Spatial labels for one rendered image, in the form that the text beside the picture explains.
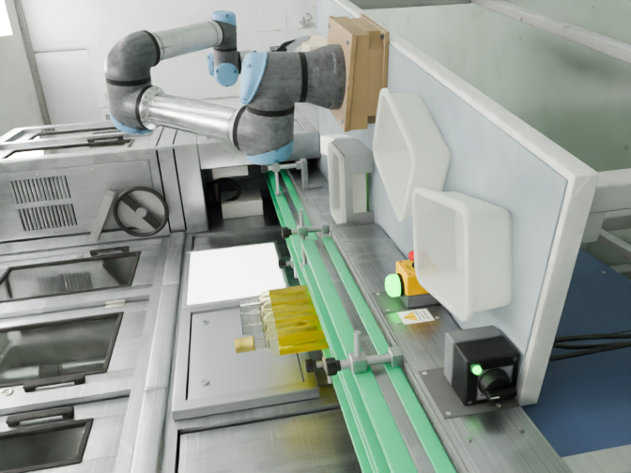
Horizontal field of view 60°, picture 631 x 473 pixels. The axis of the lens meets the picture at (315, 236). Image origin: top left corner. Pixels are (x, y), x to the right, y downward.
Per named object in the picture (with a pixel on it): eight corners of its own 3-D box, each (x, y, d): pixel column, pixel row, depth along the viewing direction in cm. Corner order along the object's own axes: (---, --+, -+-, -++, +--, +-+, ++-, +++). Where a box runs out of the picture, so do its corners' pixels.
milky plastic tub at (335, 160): (357, 209, 169) (330, 213, 168) (355, 137, 160) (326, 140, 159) (373, 230, 153) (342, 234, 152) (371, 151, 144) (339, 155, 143)
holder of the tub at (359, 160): (360, 225, 171) (334, 228, 170) (357, 138, 160) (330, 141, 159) (375, 247, 155) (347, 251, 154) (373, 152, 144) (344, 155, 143)
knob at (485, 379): (505, 391, 79) (517, 406, 76) (476, 396, 79) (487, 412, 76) (508, 365, 78) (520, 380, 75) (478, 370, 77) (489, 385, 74)
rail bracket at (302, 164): (321, 188, 213) (263, 194, 210) (318, 145, 207) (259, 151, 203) (323, 191, 209) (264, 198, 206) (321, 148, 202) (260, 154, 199)
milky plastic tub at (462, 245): (458, 179, 96) (410, 184, 95) (527, 200, 74) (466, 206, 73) (460, 274, 100) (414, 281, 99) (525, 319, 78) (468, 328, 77)
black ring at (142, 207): (173, 230, 227) (120, 236, 224) (164, 180, 219) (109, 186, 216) (172, 234, 223) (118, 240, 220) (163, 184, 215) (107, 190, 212)
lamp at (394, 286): (397, 289, 110) (382, 291, 110) (397, 268, 108) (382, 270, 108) (404, 299, 106) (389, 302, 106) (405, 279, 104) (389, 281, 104)
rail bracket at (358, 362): (399, 355, 95) (323, 367, 93) (399, 318, 92) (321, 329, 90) (407, 369, 91) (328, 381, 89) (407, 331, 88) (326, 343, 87)
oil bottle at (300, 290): (337, 297, 148) (258, 309, 145) (337, 279, 146) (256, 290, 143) (342, 308, 143) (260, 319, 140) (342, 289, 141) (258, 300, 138)
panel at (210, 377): (277, 247, 211) (187, 258, 206) (276, 239, 210) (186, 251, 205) (320, 397, 129) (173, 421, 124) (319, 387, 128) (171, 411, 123)
